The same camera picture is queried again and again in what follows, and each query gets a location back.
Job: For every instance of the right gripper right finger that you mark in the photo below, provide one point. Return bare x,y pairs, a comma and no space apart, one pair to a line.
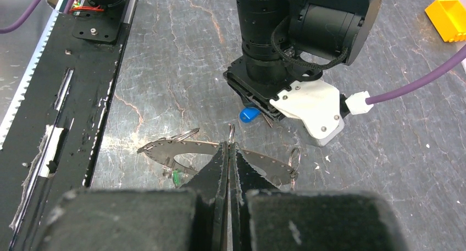
266,218

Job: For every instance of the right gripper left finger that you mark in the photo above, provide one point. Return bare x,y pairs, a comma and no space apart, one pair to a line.
192,217

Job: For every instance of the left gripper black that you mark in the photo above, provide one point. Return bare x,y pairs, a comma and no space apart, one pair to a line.
258,82

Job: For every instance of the small blue key tag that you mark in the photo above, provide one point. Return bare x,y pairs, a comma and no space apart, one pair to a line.
248,114

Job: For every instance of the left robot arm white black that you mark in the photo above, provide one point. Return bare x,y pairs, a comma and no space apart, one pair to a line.
283,41

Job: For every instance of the yellow orange block at left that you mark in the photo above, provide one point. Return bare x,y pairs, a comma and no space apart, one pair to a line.
448,18

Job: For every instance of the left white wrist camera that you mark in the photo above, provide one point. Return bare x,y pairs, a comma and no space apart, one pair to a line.
316,104

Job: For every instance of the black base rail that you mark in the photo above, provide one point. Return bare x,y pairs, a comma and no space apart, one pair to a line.
54,140

